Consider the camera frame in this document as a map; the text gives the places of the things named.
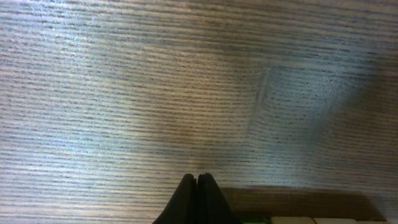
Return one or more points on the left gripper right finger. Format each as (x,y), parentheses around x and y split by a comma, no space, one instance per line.
(212,207)

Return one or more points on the blue L letter block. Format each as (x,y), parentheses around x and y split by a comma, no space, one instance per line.
(291,220)

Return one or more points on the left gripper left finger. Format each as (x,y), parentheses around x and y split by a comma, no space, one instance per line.
(181,208)

